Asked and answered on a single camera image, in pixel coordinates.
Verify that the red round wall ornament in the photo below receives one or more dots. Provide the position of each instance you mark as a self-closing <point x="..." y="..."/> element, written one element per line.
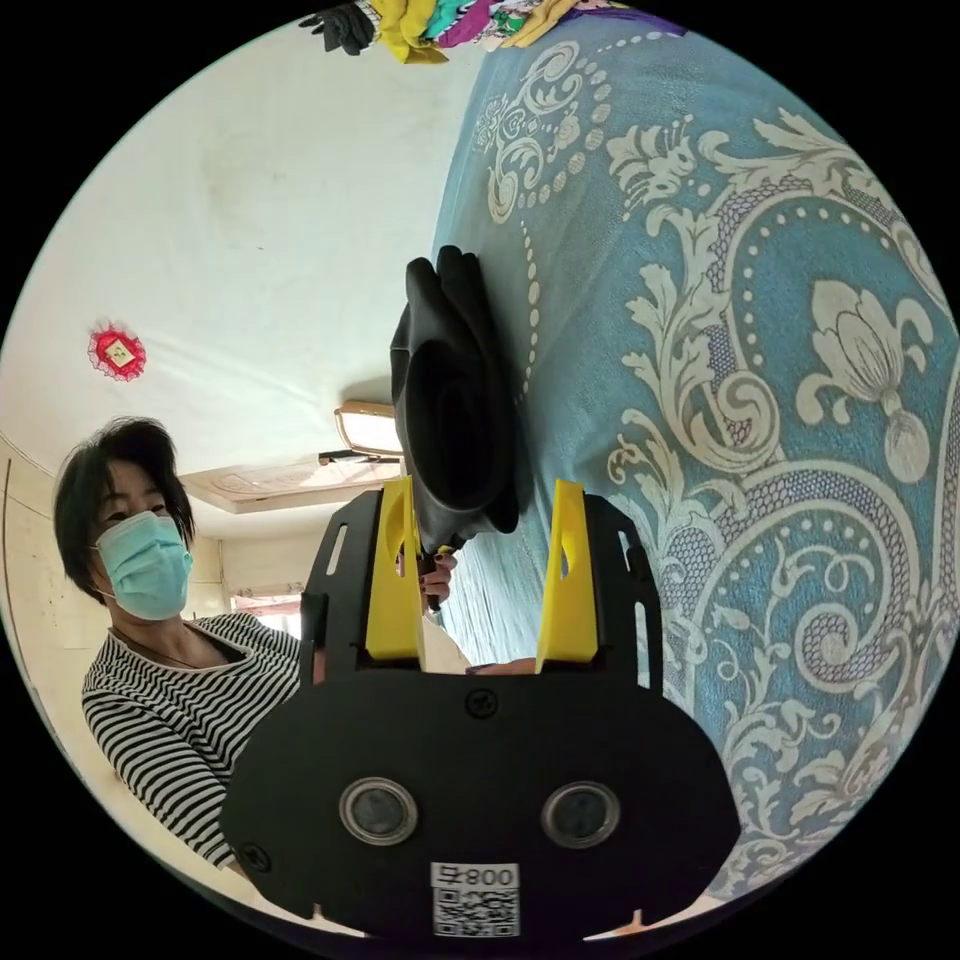
<point x="116" y="352"/>

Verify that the person's left hand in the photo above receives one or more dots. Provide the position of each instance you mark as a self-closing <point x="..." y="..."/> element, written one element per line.
<point x="441" y="579"/>

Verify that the bed with blue patterned quilt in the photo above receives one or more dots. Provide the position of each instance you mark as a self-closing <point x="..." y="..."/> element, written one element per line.
<point x="750" y="525"/>

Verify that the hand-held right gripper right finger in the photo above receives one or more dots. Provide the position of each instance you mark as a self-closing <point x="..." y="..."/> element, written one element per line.
<point x="568" y="600"/>

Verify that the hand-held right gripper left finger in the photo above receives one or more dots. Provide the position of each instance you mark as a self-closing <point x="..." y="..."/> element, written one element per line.
<point x="390" y="592"/>

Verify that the pile of clothes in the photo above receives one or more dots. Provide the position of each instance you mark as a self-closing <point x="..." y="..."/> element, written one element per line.
<point x="465" y="22"/>

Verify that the black jacket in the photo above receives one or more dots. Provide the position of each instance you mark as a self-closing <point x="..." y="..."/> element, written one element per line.
<point x="454" y="405"/>

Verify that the person's body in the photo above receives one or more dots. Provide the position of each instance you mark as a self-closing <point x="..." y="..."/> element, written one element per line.
<point x="161" y="637"/>

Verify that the ceiling lamp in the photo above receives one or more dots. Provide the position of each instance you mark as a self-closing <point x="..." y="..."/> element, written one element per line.
<point x="369" y="431"/>

